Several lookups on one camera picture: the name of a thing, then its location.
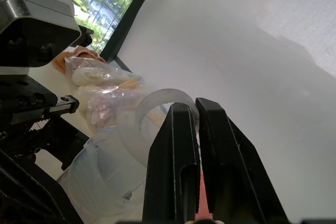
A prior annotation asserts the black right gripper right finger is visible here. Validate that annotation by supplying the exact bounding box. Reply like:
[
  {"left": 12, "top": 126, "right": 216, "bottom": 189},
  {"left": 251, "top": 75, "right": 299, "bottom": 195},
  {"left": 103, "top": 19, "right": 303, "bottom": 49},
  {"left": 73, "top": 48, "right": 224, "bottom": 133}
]
[{"left": 195, "top": 97, "right": 290, "bottom": 222}]

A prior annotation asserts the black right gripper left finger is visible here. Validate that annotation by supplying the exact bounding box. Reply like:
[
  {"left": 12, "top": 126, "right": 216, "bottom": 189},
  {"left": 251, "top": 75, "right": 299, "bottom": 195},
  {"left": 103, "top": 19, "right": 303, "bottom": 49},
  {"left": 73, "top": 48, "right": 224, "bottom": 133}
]
[{"left": 141, "top": 102, "right": 202, "bottom": 222}]

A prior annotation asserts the translucent plastic cup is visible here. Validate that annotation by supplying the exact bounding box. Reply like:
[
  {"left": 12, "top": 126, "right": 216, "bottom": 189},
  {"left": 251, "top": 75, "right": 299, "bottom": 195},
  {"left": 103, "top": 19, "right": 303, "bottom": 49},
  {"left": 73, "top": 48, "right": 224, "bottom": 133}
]
[{"left": 134, "top": 88, "right": 203, "bottom": 167}]

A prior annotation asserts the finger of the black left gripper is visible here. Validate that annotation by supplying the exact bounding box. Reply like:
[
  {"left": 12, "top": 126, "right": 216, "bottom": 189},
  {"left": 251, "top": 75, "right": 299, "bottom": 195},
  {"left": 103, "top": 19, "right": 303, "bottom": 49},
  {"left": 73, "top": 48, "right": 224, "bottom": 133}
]
[{"left": 0, "top": 150, "right": 84, "bottom": 224}]

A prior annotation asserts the orange cloth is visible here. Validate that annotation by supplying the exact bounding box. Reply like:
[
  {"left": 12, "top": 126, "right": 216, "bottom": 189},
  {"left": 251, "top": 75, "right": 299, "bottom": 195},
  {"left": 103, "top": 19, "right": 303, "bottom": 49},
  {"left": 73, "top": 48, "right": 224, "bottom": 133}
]
[{"left": 51, "top": 45, "right": 108, "bottom": 74}]

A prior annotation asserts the black window frame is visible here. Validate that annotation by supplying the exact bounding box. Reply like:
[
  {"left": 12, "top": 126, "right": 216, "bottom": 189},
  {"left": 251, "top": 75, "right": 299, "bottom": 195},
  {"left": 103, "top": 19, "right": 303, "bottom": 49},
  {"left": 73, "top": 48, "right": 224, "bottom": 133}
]
[{"left": 99, "top": 0, "right": 164, "bottom": 62}]

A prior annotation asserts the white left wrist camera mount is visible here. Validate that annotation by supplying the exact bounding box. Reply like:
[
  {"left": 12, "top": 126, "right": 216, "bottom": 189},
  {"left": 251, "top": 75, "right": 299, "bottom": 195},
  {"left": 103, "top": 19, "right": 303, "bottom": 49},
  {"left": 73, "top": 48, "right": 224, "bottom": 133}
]
[{"left": 0, "top": 0, "right": 82, "bottom": 76}]

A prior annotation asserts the clear plastic bag with food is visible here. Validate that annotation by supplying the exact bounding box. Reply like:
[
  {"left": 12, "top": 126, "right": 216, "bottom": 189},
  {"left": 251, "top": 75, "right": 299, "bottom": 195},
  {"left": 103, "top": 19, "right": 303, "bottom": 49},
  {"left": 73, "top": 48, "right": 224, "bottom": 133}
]
[{"left": 64, "top": 56, "right": 145, "bottom": 133}]

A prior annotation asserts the clear plastic container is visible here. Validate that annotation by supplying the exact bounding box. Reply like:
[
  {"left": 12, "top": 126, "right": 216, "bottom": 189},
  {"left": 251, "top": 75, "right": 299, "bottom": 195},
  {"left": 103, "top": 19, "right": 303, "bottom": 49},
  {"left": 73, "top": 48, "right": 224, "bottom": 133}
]
[{"left": 58, "top": 126, "right": 148, "bottom": 224}]

